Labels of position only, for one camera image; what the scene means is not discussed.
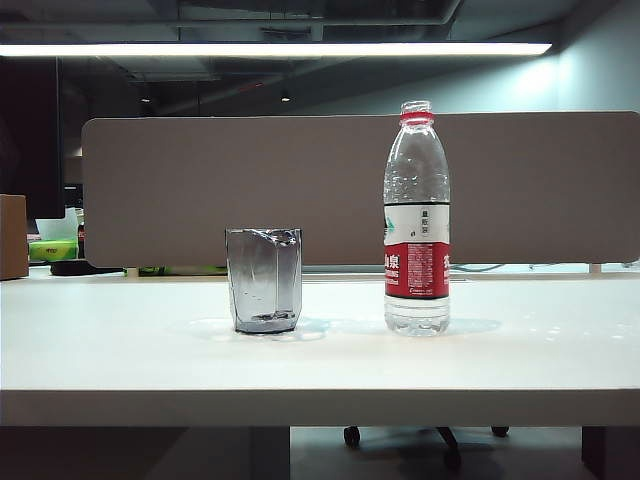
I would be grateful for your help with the dark computer monitor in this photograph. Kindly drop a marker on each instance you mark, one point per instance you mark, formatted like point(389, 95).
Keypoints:
point(30, 150)

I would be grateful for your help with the black monitor base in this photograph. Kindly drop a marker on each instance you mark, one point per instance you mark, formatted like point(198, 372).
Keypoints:
point(82, 268)

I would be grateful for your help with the dark table leg panel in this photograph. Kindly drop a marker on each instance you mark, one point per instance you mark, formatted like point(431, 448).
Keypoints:
point(612, 452)
point(270, 452)

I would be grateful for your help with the green flat package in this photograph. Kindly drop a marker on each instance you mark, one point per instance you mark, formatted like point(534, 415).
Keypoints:
point(180, 270)

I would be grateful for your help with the clear red-label water bottle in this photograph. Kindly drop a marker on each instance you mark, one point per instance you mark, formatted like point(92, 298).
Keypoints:
point(417, 280)

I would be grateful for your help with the long ceiling light bar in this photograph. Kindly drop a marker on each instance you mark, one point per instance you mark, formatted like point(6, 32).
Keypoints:
point(250, 49)

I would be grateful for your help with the white tissue sheet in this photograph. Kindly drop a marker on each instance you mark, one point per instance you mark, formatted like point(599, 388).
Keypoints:
point(57, 227)

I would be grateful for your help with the brown cardboard box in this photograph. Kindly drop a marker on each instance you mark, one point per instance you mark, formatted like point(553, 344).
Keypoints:
point(12, 235)

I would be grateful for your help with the black office chair base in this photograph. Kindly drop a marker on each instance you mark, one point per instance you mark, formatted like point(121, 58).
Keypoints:
point(450, 442)

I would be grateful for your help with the clear faceted glass mug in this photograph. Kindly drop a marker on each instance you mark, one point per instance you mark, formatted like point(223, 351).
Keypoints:
point(260, 280)

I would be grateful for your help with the brown desk partition screen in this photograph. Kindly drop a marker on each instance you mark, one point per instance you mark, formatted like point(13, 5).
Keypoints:
point(200, 175)

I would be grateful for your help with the green tissue box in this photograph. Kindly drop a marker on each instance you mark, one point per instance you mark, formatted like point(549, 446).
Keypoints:
point(52, 250)

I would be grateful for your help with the small cola bottle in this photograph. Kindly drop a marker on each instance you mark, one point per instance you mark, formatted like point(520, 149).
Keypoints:
point(81, 242)

